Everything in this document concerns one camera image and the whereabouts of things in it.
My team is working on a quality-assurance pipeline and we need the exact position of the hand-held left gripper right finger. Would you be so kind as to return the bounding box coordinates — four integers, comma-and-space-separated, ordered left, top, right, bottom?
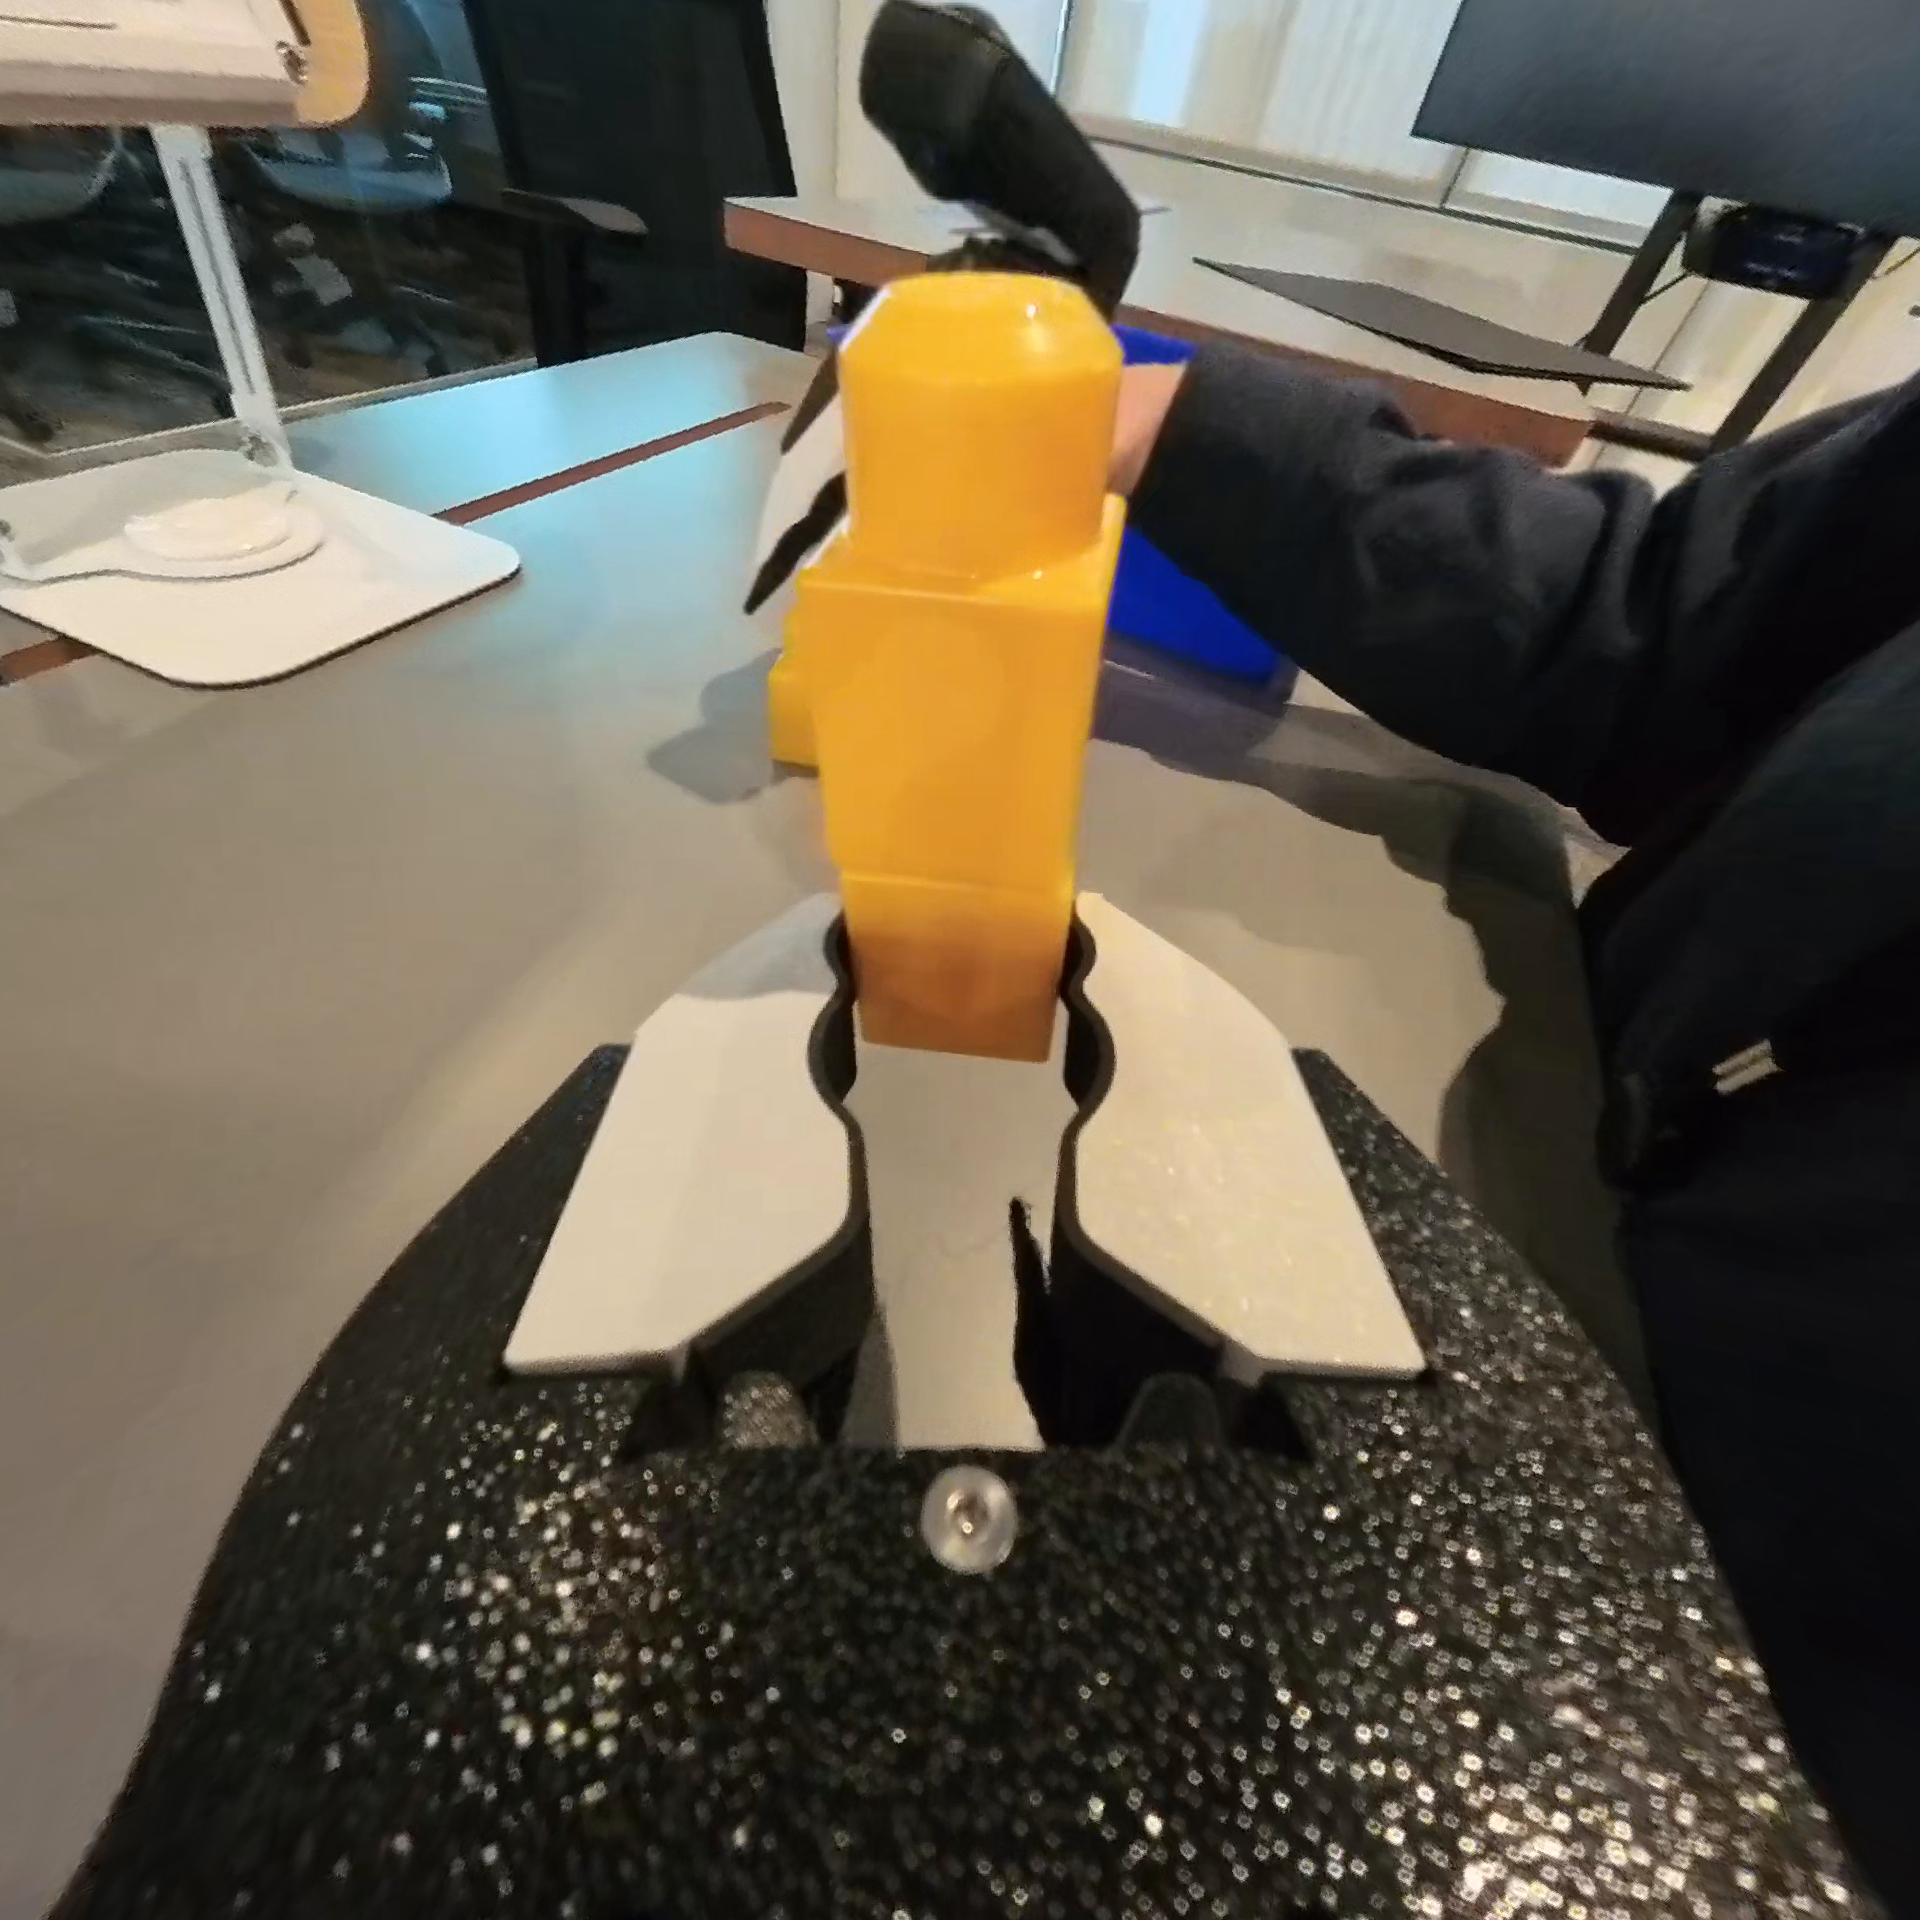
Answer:
1050, 893, 1428, 1442

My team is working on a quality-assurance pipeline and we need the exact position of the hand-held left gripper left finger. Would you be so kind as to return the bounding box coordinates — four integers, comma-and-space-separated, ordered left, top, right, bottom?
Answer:
501, 919, 875, 1430

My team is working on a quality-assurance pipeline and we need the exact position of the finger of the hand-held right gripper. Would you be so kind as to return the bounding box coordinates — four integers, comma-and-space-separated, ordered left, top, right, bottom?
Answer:
775, 285, 902, 452
743, 435, 852, 619

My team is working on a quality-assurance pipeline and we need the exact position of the yellow mega block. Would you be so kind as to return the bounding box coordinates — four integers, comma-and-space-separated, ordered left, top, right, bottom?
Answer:
791, 277, 1130, 885
844, 867, 1079, 1064
764, 643, 824, 770

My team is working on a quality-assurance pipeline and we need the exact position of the blue plastic bin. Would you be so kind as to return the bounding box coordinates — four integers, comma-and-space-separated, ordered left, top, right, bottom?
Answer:
1105, 326, 1302, 703

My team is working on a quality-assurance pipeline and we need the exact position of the person's right forearm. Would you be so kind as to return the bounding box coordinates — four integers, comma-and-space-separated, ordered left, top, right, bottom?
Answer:
1123, 337, 1920, 850

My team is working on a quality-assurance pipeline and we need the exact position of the person's right hand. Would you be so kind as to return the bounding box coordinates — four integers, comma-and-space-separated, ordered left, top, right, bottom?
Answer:
1105, 360, 1190, 499

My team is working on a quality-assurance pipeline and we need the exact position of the black mesh office chair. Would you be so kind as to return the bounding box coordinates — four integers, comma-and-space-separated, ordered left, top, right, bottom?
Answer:
463, 0, 797, 371

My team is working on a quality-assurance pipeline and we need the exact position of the instruction board on white stand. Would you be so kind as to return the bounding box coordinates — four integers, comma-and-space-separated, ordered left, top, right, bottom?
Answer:
0, 0, 522, 691

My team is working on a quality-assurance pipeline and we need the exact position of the black flat board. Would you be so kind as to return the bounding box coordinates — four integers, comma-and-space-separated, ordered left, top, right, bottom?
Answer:
1194, 258, 1692, 396

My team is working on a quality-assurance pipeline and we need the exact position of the grey office chair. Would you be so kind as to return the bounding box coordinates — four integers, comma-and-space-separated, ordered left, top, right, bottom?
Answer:
223, 120, 451, 378

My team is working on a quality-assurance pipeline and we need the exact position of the person's torso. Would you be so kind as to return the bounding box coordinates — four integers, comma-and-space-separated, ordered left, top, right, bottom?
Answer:
1574, 631, 1920, 1920

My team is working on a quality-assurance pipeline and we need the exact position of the brown-edged background table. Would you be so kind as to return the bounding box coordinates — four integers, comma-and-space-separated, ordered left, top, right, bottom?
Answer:
724, 112, 1596, 470

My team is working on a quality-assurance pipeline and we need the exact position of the large black monitor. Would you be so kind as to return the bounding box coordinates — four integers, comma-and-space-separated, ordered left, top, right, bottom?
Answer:
1412, 0, 1920, 242

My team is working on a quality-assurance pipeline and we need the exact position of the black mini computer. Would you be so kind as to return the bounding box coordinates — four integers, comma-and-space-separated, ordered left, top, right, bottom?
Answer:
1679, 202, 1861, 294

